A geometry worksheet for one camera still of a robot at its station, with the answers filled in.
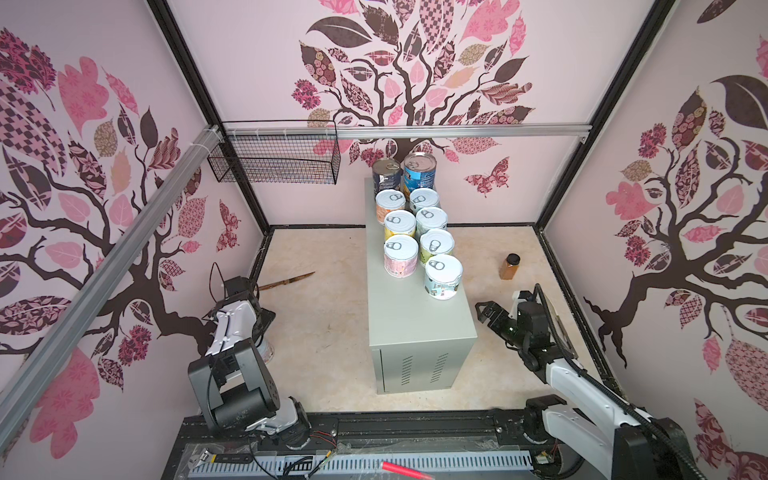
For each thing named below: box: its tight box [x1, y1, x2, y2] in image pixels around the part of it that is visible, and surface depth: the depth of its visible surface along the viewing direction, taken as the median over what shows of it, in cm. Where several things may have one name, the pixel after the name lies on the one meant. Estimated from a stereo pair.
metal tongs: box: [544, 294, 579, 359], surface depth 91 cm
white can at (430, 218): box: [416, 207, 448, 236], surface depth 68 cm
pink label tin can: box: [384, 234, 419, 279], surface depth 62 cm
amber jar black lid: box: [499, 252, 521, 280], surface depth 101 cm
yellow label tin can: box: [384, 209, 417, 241], surface depth 68 cm
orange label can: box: [375, 189, 406, 224], surface depth 73 cm
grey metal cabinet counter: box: [365, 177, 478, 395], surface depth 62 cm
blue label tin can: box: [403, 152, 437, 198], surface depth 74 cm
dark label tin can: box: [372, 158, 401, 196], surface depth 74 cm
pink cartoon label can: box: [257, 342, 275, 365], surface depth 86 cm
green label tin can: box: [419, 228, 455, 265], surface depth 63 cm
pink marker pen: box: [381, 461, 435, 480], surface depth 70 cm
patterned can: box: [409, 188, 440, 214], surface depth 73 cm
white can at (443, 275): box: [424, 254, 464, 301], surface depth 59 cm
